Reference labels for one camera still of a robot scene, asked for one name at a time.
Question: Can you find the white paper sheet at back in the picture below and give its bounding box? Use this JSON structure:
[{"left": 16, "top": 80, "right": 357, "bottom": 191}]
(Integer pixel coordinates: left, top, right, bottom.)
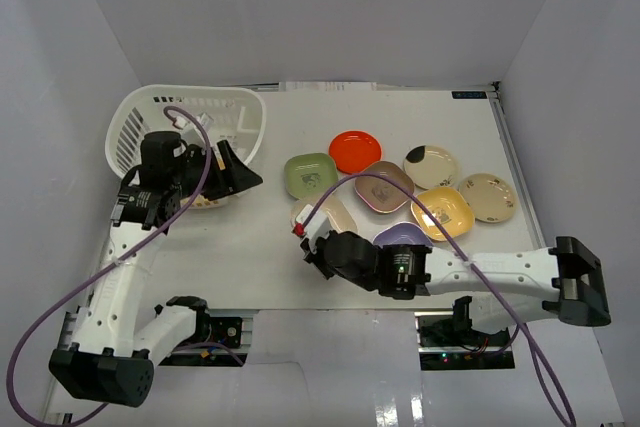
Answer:
[{"left": 279, "top": 81, "right": 377, "bottom": 92}]

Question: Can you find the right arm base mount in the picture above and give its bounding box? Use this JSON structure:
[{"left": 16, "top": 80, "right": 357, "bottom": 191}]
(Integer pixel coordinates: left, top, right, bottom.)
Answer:
[{"left": 415, "top": 311, "right": 515, "bottom": 372}]

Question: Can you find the cream plate with black patch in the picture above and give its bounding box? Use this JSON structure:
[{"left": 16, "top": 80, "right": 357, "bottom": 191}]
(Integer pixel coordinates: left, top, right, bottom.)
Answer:
[{"left": 403, "top": 145, "right": 459, "bottom": 190}]

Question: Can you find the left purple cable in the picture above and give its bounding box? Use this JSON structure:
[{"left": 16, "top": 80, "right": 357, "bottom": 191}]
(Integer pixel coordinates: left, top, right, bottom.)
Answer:
[{"left": 6, "top": 105, "right": 246, "bottom": 423}]

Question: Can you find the white square panda plate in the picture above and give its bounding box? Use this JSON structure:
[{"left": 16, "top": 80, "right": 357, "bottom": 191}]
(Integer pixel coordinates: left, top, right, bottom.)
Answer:
[{"left": 290, "top": 194, "right": 358, "bottom": 234}]

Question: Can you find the green square panda plate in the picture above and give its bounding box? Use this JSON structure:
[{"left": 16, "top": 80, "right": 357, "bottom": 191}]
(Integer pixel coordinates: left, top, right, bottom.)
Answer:
[{"left": 283, "top": 153, "right": 338, "bottom": 199}]

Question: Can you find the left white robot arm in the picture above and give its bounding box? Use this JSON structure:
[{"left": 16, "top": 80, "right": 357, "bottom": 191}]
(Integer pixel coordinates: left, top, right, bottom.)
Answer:
[{"left": 49, "top": 131, "right": 262, "bottom": 407}]

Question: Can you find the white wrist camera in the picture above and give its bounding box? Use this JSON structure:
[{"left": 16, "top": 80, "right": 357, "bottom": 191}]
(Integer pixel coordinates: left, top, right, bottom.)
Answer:
[
  {"left": 291, "top": 204, "right": 332, "bottom": 247},
  {"left": 172, "top": 112, "right": 216, "bottom": 147}
]

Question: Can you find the brown square panda plate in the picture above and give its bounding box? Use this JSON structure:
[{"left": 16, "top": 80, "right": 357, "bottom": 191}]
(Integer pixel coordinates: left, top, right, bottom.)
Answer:
[{"left": 354, "top": 161, "right": 415, "bottom": 214}]

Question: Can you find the cream round floral plate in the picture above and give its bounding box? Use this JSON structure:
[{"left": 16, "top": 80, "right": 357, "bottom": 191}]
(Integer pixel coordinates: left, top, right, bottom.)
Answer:
[{"left": 458, "top": 173, "right": 517, "bottom": 223}]

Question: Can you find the yellow square plate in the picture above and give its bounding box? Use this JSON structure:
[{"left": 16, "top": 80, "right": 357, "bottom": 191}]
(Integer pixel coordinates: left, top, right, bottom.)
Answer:
[{"left": 411, "top": 187, "right": 475, "bottom": 242}]

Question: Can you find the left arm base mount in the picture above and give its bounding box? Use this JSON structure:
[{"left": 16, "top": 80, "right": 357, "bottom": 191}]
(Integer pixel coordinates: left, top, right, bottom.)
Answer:
[{"left": 163, "top": 317, "right": 248, "bottom": 367}]

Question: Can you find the white plastic dish basket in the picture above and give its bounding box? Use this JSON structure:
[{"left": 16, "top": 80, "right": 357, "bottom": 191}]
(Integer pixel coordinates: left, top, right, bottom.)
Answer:
[{"left": 105, "top": 85, "right": 266, "bottom": 223}]

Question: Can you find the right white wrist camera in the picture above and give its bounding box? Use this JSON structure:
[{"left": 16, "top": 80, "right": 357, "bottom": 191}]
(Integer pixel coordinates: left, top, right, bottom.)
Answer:
[{"left": 291, "top": 204, "right": 332, "bottom": 247}]

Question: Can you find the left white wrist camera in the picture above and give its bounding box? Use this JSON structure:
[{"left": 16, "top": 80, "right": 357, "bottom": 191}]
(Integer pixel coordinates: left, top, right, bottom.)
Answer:
[{"left": 172, "top": 112, "right": 216, "bottom": 147}]

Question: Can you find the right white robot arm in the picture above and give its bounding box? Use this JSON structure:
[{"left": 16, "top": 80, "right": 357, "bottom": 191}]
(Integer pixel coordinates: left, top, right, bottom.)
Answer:
[{"left": 300, "top": 230, "right": 611, "bottom": 346}]

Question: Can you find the purple square panda plate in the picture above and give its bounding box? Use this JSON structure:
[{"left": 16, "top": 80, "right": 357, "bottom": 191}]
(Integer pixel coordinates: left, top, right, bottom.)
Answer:
[{"left": 372, "top": 222, "right": 433, "bottom": 247}]

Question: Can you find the red round plate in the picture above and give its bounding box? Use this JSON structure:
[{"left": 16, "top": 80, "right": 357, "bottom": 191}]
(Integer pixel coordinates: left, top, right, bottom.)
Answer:
[{"left": 328, "top": 130, "right": 382, "bottom": 174}]

